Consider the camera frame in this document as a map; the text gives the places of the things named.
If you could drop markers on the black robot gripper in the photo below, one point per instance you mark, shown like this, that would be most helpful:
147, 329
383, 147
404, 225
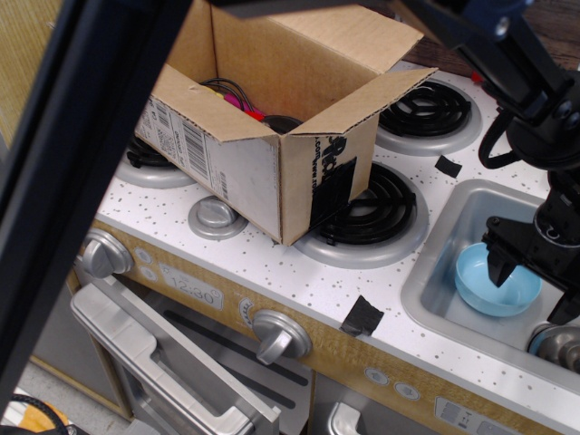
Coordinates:
547, 246

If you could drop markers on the light blue plastic bowl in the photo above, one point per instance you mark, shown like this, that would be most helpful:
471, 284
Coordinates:
514, 296

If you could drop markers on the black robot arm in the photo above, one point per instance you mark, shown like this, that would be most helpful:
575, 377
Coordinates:
97, 70

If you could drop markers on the grey metal sink basin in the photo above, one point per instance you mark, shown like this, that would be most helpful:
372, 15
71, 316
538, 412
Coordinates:
430, 295

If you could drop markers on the silver pot in sink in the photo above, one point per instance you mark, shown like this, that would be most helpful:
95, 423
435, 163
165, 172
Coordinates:
558, 344

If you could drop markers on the black tape piece rear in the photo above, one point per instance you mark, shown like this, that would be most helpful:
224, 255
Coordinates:
448, 167

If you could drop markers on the black tape piece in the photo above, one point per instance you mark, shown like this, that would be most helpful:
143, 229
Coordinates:
363, 318
448, 167

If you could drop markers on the front right black burner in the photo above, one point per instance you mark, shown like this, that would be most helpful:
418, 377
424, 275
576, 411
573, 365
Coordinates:
382, 226

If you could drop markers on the black burner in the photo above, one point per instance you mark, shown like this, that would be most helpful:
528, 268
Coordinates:
382, 226
143, 166
434, 119

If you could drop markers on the black tape piece front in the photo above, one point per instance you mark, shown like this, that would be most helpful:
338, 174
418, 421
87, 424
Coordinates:
363, 318

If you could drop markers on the rear right black burner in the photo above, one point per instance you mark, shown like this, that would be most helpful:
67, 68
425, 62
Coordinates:
434, 119

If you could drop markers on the red toy ketchup bottle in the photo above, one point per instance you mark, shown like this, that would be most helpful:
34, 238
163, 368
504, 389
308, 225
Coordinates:
476, 78

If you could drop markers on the right grey oven knob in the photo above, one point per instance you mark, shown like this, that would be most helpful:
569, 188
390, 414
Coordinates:
279, 336

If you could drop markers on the grey oven knob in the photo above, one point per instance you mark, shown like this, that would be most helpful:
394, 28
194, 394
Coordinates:
279, 336
105, 255

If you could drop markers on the open brown cardboard box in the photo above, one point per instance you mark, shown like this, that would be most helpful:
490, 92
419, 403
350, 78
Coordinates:
278, 115

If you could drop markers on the small grey round stove cap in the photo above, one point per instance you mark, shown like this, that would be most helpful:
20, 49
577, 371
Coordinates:
213, 219

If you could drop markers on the grey digital clock panel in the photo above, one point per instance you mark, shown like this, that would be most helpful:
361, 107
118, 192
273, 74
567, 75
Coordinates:
192, 286

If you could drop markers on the grey oven door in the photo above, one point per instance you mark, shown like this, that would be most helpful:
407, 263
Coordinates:
187, 374

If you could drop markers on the rear left black burner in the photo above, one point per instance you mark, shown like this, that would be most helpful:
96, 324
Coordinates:
143, 166

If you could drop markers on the left grey oven knob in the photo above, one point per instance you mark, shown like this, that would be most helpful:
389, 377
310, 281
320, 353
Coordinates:
105, 255

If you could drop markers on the orange object on floor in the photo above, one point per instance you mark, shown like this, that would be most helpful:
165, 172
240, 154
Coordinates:
35, 420

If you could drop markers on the grey cabinet door handle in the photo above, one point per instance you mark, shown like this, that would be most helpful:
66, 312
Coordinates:
343, 420

